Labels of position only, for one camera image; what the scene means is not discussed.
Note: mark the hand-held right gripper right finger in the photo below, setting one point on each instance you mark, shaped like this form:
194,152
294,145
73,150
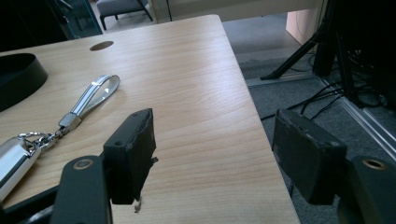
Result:
306,155

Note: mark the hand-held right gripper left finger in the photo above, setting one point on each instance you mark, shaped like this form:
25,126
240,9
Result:
129,155

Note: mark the black round container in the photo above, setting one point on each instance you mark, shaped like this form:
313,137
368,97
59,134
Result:
17,79

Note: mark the black metal stand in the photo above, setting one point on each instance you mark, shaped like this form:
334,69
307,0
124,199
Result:
314,46

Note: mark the dark glass cabinet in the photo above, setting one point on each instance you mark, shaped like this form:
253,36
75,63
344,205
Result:
77,17

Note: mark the grey upholstered chair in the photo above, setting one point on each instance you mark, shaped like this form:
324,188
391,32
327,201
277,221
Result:
120,7

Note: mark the aluminium floor rail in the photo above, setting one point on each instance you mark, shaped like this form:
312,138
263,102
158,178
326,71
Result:
364,119

